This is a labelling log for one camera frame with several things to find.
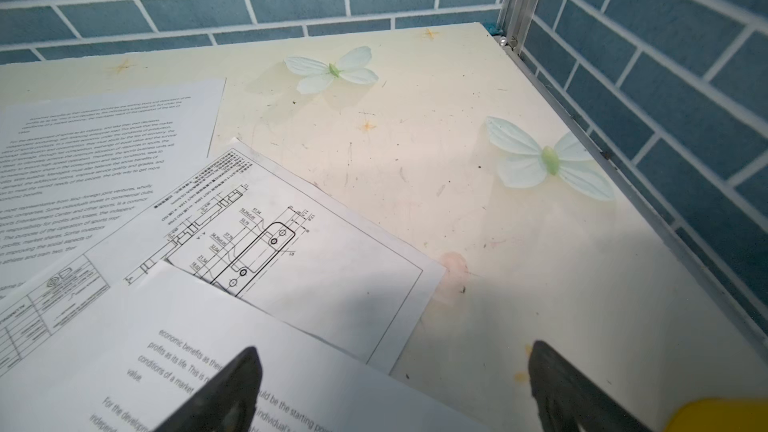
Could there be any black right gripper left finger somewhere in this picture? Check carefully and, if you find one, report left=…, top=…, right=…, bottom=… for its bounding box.
left=156, top=346, right=263, bottom=432

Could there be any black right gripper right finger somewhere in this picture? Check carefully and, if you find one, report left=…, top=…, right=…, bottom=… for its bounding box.
left=528, top=340, right=648, bottom=432

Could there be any text printed paper sheet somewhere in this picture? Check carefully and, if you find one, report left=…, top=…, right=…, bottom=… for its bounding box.
left=1, top=264, right=478, bottom=431

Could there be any yellow pen cup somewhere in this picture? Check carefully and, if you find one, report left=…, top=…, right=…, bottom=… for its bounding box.
left=664, top=398, right=768, bottom=432

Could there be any technical drawing paper sheet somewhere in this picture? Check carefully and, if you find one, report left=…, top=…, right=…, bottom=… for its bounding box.
left=1, top=141, right=444, bottom=373

